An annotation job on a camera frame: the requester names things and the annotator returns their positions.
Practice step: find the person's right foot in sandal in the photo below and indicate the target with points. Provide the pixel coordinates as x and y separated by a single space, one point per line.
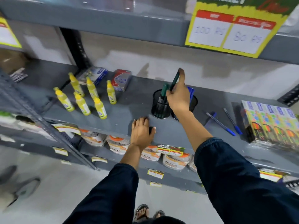
159 214

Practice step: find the person's foot in sandal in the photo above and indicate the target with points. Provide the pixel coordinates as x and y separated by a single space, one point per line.
141 212
159 214

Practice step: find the person's left foot in sandal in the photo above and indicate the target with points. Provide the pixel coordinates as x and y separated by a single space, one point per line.
141 212

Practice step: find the person's left thumb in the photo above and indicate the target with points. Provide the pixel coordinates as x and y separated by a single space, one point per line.
153 133

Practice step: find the brown cardboard box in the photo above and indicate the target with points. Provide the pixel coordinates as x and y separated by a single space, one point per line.
11 60

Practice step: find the single green pen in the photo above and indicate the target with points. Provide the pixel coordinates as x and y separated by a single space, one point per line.
175 81

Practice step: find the small yellow price sign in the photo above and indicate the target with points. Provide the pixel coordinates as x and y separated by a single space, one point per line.
7 34

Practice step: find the person's right thumb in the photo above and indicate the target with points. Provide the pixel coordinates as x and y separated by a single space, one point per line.
170 93

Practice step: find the black mesh pen cup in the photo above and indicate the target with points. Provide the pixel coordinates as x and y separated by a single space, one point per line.
161 109
193 103

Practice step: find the grey shoe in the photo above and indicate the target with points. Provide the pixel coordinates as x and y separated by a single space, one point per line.
26 190

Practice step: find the bunch of blue pens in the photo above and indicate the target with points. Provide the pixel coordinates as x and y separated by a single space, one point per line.
191 93

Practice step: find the group of yellow glue bottles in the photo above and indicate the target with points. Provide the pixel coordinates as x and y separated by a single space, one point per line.
81 103

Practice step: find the person's right hand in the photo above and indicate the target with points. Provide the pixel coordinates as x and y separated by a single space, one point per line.
178 99

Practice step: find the person's right forearm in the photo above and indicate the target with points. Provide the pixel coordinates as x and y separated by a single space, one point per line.
233 181

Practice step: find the adjoining grey metal rack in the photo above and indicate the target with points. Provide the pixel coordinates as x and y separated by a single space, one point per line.
35 115

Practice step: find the large yellow price sign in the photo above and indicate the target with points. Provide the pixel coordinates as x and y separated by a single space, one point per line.
236 32

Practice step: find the person's left hand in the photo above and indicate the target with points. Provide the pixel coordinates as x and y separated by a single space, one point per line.
141 134

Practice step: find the bunch of green pens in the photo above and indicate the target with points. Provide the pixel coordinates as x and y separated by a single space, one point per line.
163 95

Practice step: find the person's left forearm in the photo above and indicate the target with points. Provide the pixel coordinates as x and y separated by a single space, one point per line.
109 191

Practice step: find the wrapped pack of colourful boxes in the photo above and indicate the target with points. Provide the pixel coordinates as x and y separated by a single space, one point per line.
272 123

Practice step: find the blue white pen box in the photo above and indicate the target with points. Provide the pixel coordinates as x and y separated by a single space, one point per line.
94 74

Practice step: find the yellow shelf price tag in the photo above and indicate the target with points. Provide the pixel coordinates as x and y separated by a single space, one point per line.
67 128
155 184
99 159
155 174
171 150
271 176
60 151

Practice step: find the person's left middle finger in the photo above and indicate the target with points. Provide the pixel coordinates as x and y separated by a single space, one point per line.
142 122

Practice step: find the red grey small box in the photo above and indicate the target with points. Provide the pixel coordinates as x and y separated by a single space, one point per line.
121 79

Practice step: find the grey metal shelf rack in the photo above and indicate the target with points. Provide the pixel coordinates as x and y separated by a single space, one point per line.
137 102

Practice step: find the black white packets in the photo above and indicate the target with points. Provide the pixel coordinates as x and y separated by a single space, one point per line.
18 75

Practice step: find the blue pen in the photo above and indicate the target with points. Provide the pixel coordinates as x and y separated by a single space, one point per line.
220 124
232 121

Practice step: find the person's left little finger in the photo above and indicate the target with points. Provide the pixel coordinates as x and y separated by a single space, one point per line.
133 124

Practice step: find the white orange pouch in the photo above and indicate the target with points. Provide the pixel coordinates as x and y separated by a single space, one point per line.
118 144
176 160
94 138
151 154
192 165

